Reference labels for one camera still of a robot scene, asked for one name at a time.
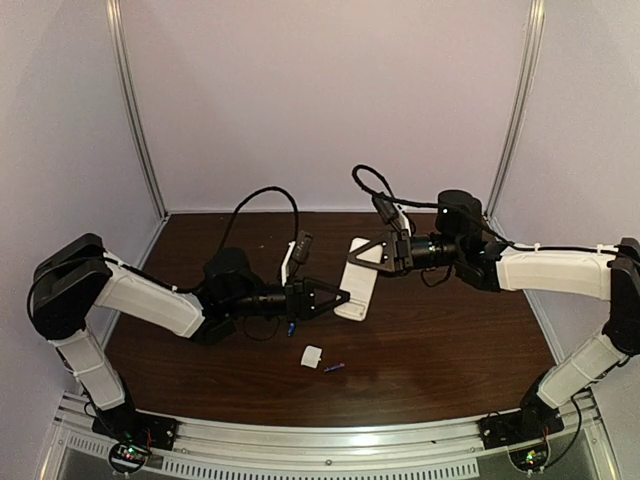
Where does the white remote control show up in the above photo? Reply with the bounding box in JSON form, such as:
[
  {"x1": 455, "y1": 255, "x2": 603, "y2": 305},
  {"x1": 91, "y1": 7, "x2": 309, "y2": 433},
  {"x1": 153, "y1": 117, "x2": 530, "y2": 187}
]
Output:
[{"x1": 333, "y1": 237, "x2": 383, "y2": 322}]

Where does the white battery cover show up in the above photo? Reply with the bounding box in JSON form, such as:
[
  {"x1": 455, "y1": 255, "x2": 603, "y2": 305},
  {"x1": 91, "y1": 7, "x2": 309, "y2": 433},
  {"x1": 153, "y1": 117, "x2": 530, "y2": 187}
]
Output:
[{"x1": 300, "y1": 345, "x2": 323, "y2": 369}]

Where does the purple AAA battery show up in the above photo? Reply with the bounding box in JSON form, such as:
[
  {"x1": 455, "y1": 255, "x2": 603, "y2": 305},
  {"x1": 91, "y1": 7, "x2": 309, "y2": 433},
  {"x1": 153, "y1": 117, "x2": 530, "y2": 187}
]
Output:
[{"x1": 323, "y1": 362, "x2": 345, "y2": 374}]

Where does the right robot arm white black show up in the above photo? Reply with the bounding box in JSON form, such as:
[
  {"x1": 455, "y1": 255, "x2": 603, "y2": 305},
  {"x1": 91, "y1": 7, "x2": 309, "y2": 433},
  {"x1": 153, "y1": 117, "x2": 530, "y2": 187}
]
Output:
[{"x1": 341, "y1": 190, "x2": 639, "y2": 437}]

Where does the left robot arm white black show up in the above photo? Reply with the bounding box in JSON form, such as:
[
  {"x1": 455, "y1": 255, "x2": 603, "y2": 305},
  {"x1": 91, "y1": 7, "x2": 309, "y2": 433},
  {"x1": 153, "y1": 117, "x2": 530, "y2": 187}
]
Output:
[{"x1": 26, "y1": 233, "x2": 350, "y2": 435}]

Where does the right controller board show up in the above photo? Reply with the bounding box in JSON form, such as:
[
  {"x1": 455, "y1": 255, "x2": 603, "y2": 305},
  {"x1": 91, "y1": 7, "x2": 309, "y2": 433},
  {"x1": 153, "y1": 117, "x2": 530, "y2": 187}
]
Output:
[{"x1": 507, "y1": 442, "x2": 550, "y2": 474}]

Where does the controller board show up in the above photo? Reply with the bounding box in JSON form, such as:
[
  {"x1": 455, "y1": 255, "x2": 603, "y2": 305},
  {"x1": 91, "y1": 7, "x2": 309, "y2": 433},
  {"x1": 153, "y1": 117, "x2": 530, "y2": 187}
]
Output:
[
  {"x1": 107, "y1": 443, "x2": 151, "y2": 475},
  {"x1": 507, "y1": 442, "x2": 550, "y2": 474}
]

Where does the left controller board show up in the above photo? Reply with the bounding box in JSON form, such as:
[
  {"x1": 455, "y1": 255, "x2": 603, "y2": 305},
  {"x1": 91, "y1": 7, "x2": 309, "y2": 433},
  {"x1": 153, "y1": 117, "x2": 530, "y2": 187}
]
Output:
[{"x1": 107, "y1": 443, "x2": 151, "y2": 475}]

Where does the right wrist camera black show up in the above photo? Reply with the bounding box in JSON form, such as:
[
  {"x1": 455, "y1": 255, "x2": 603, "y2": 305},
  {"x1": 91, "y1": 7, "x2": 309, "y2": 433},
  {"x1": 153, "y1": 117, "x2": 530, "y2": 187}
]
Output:
[{"x1": 372, "y1": 196, "x2": 416, "y2": 235}]

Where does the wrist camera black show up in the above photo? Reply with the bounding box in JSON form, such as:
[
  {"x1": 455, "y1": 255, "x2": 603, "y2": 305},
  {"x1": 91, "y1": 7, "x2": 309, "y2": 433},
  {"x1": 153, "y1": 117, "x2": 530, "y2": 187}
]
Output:
[
  {"x1": 372, "y1": 196, "x2": 416, "y2": 235},
  {"x1": 279, "y1": 231, "x2": 313, "y2": 286}
]

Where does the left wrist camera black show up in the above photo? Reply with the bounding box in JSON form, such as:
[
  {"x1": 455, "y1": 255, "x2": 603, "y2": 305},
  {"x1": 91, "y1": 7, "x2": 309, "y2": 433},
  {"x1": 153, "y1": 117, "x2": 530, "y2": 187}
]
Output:
[{"x1": 279, "y1": 231, "x2": 313, "y2": 286}]

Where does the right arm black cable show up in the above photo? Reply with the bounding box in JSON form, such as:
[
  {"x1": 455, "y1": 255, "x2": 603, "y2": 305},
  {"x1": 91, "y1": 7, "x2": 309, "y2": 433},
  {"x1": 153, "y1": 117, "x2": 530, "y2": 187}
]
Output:
[{"x1": 351, "y1": 165, "x2": 441, "y2": 211}]

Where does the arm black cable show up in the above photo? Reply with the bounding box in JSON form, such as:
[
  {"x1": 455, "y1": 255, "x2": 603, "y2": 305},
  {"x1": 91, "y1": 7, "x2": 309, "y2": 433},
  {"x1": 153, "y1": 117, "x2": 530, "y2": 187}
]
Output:
[
  {"x1": 29, "y1": 186, "x2": 301, "y2": 301},
  {"x1": 351, "y1": 165, "x2": 441, "y2": 211}
]

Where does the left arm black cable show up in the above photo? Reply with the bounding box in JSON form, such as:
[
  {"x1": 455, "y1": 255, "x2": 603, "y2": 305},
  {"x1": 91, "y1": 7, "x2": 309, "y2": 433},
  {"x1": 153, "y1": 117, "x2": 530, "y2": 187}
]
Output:
[{"x1": 29, "y1": 186, "x2": 301, "y2": 301}]

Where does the aluminium front rail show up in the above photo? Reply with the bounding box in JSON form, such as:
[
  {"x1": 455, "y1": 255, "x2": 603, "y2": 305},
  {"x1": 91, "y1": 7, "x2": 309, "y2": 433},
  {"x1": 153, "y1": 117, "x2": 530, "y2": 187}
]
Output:
[{"x1": 47, "y1": 392, "x2": 609, "y2": 476}]

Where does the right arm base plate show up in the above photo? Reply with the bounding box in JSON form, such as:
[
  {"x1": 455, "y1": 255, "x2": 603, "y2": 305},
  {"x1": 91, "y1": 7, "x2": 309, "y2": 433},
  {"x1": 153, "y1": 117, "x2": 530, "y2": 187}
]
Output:
[{"x1": 477, "y1": 407, "x2": 564, "y2": 450}]

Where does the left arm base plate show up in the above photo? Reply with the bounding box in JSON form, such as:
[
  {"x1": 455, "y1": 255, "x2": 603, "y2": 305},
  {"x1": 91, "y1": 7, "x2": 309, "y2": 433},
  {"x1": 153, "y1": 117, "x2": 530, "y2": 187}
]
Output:
[{"x1": 91, "y1": 409, "x2": 178, "y2": 451}]

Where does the right aluminium corner post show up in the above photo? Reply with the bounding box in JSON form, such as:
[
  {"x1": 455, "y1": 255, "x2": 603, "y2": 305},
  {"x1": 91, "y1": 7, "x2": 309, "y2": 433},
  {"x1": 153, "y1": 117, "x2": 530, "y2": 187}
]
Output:
[{"x1": 485, "y1": 0, "x2": 546, "y2": 220}]

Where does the aluminium corner post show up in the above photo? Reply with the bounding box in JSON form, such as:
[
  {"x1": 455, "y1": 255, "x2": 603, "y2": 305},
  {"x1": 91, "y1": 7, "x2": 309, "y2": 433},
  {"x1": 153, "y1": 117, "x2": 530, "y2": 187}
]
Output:
[
  {"x1": 485, "y1": 0, "x2": 546, "y2": 220},
  {"x1": 105, "y1": 0, "x2": 168, "y2": 220}
]

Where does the left aluminium corner post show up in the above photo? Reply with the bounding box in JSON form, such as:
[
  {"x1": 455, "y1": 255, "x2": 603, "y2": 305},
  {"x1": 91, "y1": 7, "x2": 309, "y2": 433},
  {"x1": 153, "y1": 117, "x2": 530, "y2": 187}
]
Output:
[{"x1": 105, "y1": 0, "x2": 168, "y2": 220}]

